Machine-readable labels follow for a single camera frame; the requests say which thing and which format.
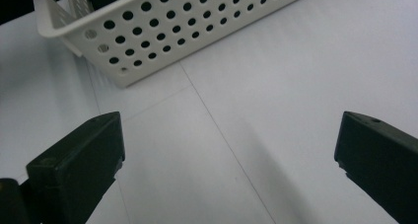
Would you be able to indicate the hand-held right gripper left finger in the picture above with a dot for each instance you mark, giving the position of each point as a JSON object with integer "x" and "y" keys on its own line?
{"x": 75, "y": 171}

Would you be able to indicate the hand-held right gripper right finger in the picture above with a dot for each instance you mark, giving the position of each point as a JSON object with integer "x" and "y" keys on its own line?
{"x": 384, "y": 161}

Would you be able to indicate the white perforated plastic basket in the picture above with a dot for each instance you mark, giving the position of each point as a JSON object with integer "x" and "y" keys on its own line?
{"x": 133, "y": 23}

